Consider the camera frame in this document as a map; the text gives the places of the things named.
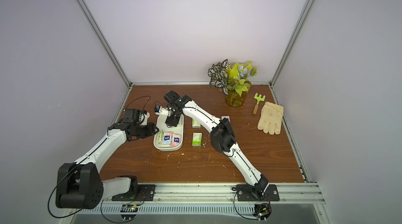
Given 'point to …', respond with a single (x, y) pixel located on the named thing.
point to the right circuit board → (262, 211)
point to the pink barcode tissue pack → (176, 140)
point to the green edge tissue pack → (159, 137)
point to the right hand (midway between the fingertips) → (171, 114)
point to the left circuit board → (129, 212)
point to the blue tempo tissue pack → (167, 138)
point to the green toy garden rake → (258, 99)
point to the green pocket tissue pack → (195, 124)
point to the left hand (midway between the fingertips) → (158, 128)
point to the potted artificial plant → (233, 79)
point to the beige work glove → (271, 119)
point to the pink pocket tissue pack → (226, 116)
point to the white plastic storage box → (178, 130)
